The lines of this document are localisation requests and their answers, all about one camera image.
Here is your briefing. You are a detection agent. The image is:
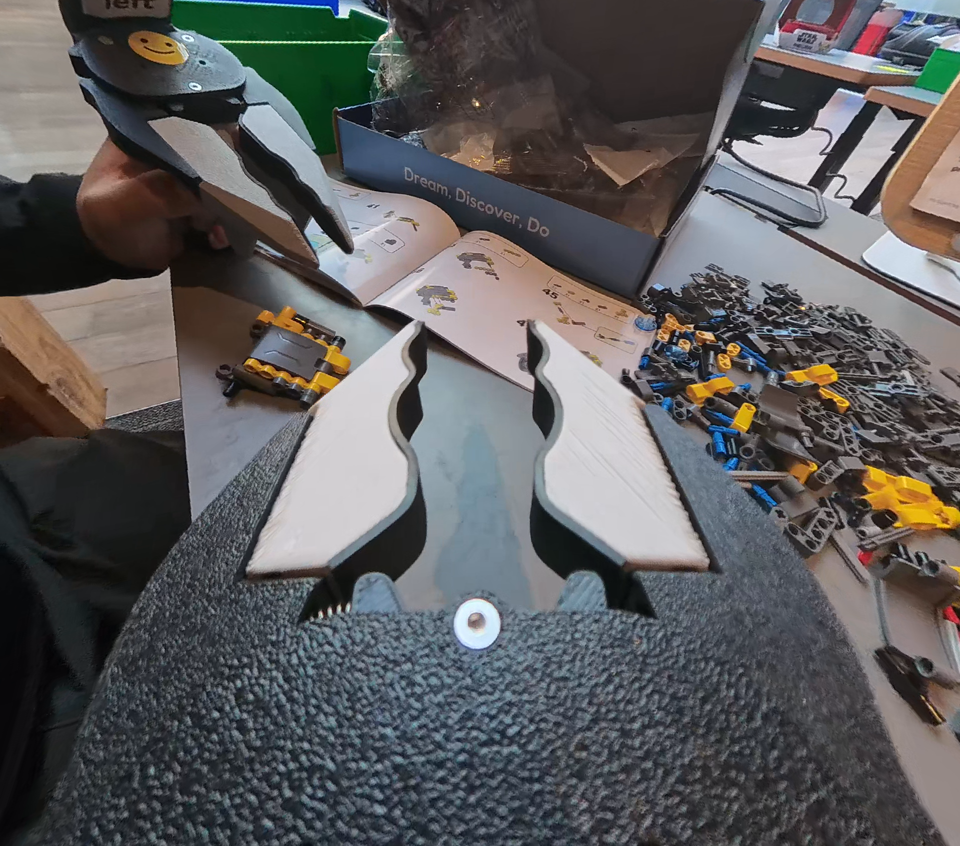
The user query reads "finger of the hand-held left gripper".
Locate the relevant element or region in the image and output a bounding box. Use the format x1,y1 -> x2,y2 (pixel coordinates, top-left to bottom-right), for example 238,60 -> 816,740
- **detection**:
237,68 -> 355,256
148,117 -> 322,268

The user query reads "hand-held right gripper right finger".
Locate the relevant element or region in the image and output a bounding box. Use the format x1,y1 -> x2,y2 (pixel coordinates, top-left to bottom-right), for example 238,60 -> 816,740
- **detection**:
527,319 -> 711,588

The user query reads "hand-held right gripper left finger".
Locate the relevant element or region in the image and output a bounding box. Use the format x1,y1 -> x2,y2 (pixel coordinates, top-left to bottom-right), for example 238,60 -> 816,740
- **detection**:
246,321 -> 429,588

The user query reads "person's left forearm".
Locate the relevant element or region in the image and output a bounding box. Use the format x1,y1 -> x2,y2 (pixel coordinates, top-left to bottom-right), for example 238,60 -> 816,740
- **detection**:
0,174 -> 162,298

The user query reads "grey desk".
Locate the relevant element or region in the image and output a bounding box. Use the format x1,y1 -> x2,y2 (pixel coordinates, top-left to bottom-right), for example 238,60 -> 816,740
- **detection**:
171,186 -> 960,832

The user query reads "person's left hand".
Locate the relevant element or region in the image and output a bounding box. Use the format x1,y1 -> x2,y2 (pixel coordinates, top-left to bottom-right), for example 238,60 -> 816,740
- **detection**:
75,139 -> 234,273

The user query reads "green plastic bin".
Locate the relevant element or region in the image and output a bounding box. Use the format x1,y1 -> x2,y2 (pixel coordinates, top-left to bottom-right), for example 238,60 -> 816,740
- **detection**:
171,0 -> 390,155

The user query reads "yellow grey brick assembly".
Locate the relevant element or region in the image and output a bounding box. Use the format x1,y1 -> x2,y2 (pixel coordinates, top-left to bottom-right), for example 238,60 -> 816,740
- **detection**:
216,307 -> 352,410

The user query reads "open instruction booklet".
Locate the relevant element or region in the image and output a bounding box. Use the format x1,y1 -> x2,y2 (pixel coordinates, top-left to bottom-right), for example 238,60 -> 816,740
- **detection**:
258,178 -> 657,393

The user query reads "blue cardboard box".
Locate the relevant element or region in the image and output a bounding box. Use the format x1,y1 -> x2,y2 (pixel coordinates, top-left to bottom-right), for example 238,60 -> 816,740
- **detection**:
322,0 -> 798,299

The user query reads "crumpled clear plastic bag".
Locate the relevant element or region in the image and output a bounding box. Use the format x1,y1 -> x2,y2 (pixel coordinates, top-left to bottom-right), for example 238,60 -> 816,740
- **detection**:
367,0 -> 714,235

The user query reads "pile of loose brick pieces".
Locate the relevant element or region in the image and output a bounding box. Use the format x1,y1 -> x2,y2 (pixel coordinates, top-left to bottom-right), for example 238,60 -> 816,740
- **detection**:
621,263 -> 960,730

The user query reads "wooden pillar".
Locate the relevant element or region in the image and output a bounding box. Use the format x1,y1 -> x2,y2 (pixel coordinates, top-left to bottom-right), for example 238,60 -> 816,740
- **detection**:
0,297 -> 108,445

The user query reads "person's body in black clothing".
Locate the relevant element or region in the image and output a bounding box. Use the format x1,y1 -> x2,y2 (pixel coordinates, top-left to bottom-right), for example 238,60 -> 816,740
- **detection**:
0,426 -> 192,846

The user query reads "black office chair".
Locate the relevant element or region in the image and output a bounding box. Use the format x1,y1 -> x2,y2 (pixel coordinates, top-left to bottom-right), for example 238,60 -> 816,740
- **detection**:
705,62 -> 835,230

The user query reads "wooden book stand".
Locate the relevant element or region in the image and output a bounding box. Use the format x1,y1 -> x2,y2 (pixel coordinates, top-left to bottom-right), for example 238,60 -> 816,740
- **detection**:
862,77 -> 960,308

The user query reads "printed instruction sheet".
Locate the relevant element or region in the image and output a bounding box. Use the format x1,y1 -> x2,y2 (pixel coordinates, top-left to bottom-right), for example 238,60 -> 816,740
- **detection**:
909,133 -> 960,224

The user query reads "wooden work table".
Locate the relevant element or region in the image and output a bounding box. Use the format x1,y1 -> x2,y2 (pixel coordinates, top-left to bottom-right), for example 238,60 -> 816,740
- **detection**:
753,43 -> 960,217

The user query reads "red toy package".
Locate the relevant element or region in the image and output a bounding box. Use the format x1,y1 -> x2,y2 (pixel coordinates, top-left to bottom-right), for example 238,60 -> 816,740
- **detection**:
778,0 -> 877,55

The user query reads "green storage box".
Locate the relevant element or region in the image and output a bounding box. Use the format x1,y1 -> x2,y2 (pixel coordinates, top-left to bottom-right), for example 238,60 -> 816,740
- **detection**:
915,45 -> 960,97

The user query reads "black bag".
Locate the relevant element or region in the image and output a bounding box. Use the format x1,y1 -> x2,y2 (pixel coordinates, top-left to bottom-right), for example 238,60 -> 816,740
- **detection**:
876,21 -> 960,68

